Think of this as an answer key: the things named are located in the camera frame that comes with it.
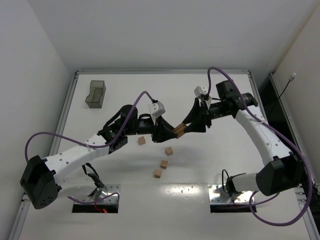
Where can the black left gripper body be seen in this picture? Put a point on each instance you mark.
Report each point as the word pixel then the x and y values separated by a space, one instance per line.
pixel 157 130

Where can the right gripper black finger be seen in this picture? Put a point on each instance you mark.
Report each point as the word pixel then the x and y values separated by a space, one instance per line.
pixel 195 125
pixel 198 111

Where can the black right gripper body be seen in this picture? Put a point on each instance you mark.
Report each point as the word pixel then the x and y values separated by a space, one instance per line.
pixel 204 116

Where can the striped wooden block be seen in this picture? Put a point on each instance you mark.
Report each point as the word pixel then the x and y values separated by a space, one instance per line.
pixel 179 130

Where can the small wooden cube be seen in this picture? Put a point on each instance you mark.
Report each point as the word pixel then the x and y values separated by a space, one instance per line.
pixel 169 151
pixel 157 173
pixel 164 164
pixel 141 140

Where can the translucent grey plastic bin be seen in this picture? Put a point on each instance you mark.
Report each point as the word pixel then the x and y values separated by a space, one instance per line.
pixel 97 90

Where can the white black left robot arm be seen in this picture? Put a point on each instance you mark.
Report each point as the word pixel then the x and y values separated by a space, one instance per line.
pixel 44 178

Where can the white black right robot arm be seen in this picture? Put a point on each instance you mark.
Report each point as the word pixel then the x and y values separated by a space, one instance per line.
pixel 283 169

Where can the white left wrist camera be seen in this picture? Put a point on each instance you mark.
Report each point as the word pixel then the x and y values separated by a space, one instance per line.
pixel 156 110

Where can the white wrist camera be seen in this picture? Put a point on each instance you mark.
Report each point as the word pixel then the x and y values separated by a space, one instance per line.
pixel 201 92
pixel 156 110

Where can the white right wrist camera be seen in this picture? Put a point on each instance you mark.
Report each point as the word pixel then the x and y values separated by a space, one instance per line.
pixel 201 92

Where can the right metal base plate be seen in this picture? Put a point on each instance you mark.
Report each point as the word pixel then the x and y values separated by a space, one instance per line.
pixel 218 197

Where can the metal base plate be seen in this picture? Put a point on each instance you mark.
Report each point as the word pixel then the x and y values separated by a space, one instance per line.
pixel 108 195
pixel 218 197

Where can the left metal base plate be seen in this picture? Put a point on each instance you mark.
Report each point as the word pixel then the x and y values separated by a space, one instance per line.
pixel 108 195

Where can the aluminium table frame rail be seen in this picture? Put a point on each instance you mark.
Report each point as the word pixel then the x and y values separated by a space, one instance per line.
pixel 140 71

